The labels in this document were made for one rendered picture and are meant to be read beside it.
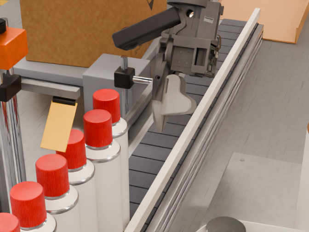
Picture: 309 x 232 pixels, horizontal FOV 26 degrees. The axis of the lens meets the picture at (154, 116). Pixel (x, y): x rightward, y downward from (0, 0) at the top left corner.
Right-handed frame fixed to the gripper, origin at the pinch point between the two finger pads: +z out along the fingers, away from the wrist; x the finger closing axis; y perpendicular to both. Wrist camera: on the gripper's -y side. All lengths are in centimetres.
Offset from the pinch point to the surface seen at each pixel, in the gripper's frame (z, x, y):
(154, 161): 5.9, 0.7, 0.5
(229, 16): -27, 68, -5
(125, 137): 1.6, -21.6, 2.5
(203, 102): -4.5, 11.7, 4.3
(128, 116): -0.5, -4.5, -3.2
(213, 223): 6.8, -38.4, 18.1
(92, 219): 11.1, -28.3, 2.3
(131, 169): 7.6, -2.1, -2.2
